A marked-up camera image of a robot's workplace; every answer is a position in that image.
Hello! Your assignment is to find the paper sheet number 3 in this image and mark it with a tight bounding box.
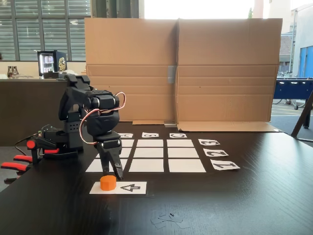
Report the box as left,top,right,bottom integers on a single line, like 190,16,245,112
198,139,221,146

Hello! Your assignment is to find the white red servo cable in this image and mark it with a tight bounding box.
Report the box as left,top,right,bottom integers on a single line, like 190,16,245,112
78,92,127,145

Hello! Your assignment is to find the dark wooden counter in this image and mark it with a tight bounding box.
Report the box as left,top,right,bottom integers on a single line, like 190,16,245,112
0,77,81,147

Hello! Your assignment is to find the round orange token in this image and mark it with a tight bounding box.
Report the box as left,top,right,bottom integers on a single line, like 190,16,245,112
100,174,117,191

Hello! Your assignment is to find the brown cardboard screen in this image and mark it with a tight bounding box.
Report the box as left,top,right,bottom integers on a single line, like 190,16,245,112
84,17,283,133

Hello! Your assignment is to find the white arrow paper sheet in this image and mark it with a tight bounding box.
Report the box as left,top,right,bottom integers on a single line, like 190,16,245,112
89,181,148,195

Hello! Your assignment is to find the red black table clamp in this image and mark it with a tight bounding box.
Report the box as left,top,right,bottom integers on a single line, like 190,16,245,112
25,137,61,167
0,154,34,185

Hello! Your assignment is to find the blue foosball table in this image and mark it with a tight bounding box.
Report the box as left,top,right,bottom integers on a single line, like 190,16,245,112
275,77,313,111

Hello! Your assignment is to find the white grid sheet black tape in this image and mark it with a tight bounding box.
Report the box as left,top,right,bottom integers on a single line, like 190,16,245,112
85,139,207,173

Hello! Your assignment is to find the black mini fridge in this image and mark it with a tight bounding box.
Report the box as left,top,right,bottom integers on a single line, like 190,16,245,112
37,50,67,79

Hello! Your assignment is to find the grey tape strip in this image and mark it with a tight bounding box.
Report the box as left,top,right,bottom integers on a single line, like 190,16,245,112
167,65,178,85

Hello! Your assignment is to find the paper sheet number 1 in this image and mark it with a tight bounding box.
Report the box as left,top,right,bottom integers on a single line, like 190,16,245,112
210,159,241,171

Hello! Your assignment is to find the paper sheet number 2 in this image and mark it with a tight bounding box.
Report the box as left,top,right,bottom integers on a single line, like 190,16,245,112
203,148,229,158

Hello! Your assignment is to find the dark wooden stand leg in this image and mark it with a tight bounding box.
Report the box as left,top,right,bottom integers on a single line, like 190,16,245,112
290,90,313,143

